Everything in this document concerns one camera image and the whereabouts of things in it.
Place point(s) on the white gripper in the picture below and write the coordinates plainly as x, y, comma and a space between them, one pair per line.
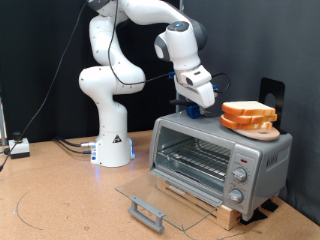
200, 95

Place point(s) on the spatula with blue grip block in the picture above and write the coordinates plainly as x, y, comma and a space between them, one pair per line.
192, 112

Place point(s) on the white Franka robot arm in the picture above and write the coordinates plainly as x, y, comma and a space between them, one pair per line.
110, 133

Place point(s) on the silver oven knob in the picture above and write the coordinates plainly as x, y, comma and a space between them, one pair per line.
235, 195
240, 174

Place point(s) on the silver toaster oven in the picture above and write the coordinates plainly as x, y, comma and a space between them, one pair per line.
263, 156

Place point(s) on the wooden block under oven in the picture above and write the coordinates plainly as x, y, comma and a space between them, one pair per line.
230, 216

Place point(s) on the round wooden board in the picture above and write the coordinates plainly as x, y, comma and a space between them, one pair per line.
263, 134

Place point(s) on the black metal bookend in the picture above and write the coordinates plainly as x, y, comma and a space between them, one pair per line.
265, 88

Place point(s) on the grey backdrop curtain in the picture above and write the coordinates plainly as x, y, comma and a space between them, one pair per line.
266, 40

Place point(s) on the metal pole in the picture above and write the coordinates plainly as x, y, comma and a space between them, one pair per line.
182, 10

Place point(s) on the black wedge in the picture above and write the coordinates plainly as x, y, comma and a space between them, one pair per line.
253, 216

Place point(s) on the black backdrop curtain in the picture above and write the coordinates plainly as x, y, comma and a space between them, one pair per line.
33, 50

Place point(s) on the emergency stop button box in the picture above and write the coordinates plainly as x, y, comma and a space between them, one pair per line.
19, 146

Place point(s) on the wrist camera on blue mount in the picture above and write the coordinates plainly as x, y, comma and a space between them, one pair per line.
215, 88

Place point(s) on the metal frame leg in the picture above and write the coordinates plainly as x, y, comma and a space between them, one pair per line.
2, 123

